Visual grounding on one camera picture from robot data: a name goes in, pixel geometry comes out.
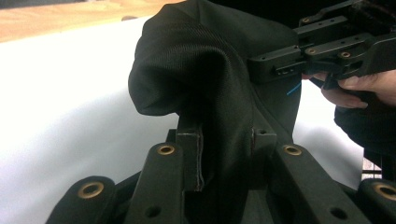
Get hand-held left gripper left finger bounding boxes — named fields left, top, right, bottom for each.
left=176, top=111, right=205, bottom=192

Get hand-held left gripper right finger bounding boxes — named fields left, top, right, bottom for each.
left=250, top=127, right=278, bottom=189

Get black shorts with blue stripes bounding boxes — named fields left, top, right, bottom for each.
left=128, top=0, right=304, bottom=224

